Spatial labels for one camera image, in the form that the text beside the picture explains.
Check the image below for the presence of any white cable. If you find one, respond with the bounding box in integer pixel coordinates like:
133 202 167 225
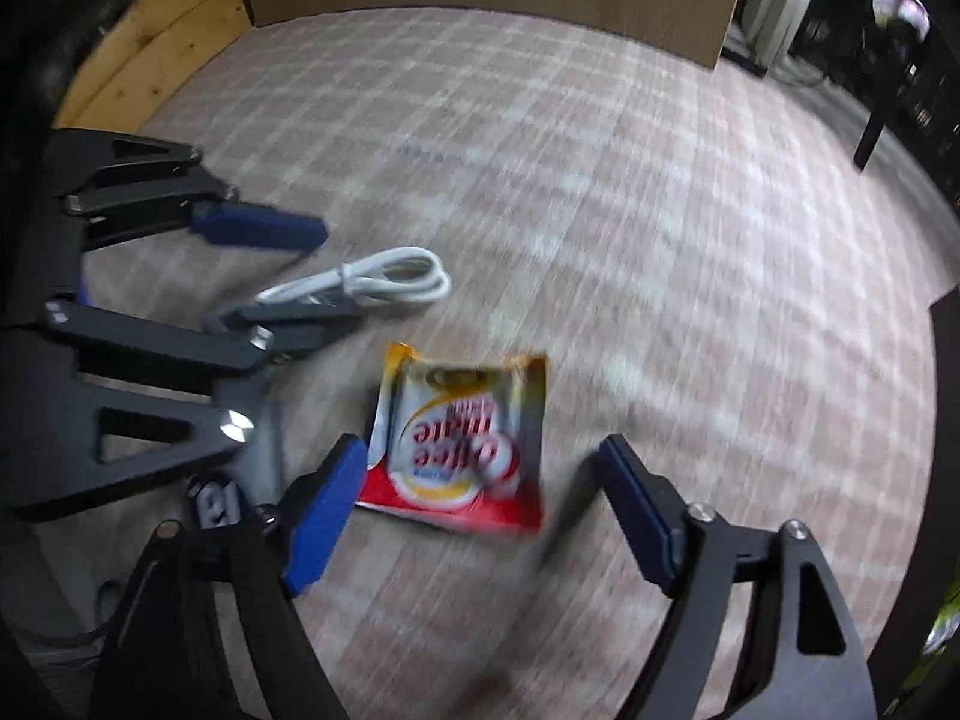
254 245 454 309

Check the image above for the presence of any wooden board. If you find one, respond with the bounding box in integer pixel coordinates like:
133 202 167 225
53 0 251 133

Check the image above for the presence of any coffee mate sachet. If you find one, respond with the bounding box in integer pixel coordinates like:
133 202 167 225
358 343 547 535

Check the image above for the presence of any black light tripod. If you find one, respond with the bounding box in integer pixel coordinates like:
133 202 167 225
853 107 890 171

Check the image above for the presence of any black storage tray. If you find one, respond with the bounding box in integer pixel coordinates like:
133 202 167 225
867 288 958 713

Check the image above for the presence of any plaid woven mat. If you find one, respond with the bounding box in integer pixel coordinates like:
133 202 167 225
86 10 958 718

